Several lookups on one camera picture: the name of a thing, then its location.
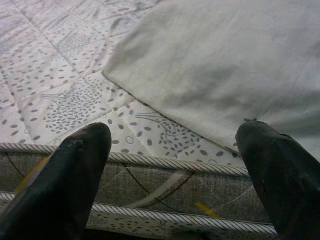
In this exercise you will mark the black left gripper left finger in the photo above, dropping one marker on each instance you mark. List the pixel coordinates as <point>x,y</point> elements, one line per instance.
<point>50,195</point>

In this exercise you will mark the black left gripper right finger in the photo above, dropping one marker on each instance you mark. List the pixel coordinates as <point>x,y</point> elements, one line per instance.
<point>287,195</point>

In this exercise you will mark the white pillow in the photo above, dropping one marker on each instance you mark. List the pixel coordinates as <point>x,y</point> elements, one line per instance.
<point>212,62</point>

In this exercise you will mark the white quilted speckled mattress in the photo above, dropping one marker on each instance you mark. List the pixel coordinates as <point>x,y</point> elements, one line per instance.
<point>62,75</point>

